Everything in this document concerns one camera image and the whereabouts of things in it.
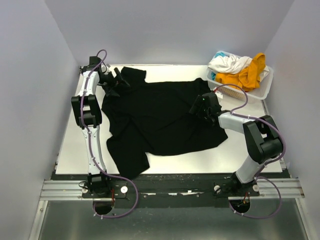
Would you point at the yellow t-shirt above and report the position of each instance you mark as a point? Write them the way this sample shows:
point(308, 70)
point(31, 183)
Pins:
point(250, 77)

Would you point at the teal t-shirt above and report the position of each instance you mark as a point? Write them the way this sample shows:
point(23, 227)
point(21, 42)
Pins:
point(213, 75)

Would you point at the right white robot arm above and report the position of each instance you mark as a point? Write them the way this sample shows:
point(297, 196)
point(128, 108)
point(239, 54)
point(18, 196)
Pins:
point(263, 140)

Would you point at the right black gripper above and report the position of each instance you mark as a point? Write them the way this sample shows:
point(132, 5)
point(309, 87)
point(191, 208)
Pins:
point(199, 102)

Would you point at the aluminium extrusion rail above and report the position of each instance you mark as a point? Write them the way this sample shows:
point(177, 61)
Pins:
point(58, 190)

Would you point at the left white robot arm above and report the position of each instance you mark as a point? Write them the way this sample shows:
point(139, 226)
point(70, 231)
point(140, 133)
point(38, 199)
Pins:
point(88, 116)

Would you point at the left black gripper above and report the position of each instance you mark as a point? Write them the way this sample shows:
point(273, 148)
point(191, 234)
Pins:
point(114, 82)

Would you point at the black mounting base plate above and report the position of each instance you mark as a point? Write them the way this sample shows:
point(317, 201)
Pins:
point(201, 181)

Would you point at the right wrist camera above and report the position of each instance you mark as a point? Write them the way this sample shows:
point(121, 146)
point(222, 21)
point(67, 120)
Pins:
point(218, 94)

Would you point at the black t-shirt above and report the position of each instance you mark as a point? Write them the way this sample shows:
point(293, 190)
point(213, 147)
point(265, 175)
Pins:
point(155, 118)

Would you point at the white t-shirt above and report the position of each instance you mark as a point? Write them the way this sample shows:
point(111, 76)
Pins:
point(228, 63)

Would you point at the white plastic laundry basket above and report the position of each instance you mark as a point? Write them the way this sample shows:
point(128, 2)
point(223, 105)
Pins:
point(237, 92)

